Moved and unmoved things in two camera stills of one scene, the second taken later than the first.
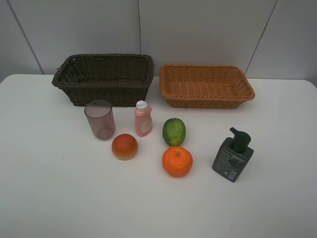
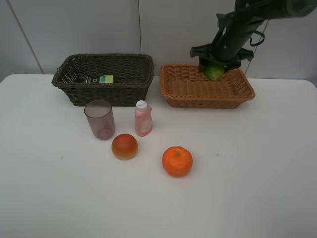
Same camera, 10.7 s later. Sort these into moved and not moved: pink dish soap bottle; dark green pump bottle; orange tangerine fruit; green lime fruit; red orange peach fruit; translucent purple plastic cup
Moved: green lime fruit; dark green pump bottle
Not moved: orange tangerine fruit; pink dish soap bottle; translucent purple plastic cup; red orange peach fruit
